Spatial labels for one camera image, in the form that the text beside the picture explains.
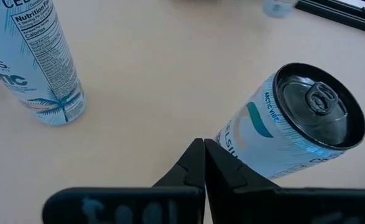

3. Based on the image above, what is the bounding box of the black table border frame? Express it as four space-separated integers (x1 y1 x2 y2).
295 0 365 37

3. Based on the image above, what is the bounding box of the white blue Celsius drink can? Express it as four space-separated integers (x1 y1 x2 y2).
262 0 295 19
0 0 87 127
214 62 365 181

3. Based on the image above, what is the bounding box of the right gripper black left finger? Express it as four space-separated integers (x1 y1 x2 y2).
42 138 206 224

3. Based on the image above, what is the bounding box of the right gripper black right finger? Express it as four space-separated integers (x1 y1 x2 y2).
205 138 365 224

